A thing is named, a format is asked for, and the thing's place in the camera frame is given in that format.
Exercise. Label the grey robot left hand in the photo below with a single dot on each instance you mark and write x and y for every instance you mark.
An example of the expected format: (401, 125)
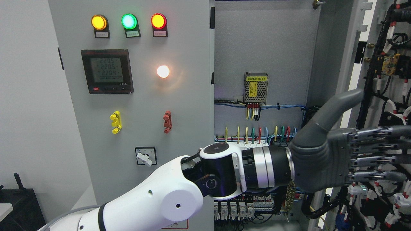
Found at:
(325, 158)

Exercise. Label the grey cabinet door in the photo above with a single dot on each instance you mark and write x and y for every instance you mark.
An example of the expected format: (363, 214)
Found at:
(185, 45)
(379, 196)

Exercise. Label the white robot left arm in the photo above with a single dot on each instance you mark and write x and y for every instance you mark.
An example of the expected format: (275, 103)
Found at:
(175, 191)

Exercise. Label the white socket breaker row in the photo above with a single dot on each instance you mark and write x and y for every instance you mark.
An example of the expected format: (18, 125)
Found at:
(245, 146)

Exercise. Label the metal mesh power supply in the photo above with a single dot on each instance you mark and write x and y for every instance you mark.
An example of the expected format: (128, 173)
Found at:
(255, 87)

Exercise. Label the red high voltage warning sticker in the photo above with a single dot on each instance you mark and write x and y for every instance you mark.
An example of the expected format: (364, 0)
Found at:
(181, 225)

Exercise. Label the white glowing indicator light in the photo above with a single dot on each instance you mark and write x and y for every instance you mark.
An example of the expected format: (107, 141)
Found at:
(163, 71)

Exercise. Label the red indicator light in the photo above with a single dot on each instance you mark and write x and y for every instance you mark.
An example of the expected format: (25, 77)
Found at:
(158, 21)

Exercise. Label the black digital power meter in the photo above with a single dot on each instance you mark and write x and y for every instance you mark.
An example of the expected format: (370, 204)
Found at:
(107, 71)

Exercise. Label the green indicator light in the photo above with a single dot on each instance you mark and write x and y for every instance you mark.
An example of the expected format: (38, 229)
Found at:
(129, 21)

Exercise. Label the yellow indicator light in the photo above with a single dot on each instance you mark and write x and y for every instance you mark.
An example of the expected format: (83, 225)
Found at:
(99, 22)

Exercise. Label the red terminal post block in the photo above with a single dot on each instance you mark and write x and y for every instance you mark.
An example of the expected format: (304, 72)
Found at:
(167, 122)

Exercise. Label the white rotary selector switch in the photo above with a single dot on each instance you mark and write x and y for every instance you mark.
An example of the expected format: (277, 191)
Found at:
(146, 155)

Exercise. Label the yellow terminal post block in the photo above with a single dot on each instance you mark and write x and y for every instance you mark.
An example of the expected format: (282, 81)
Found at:
(116, 122)

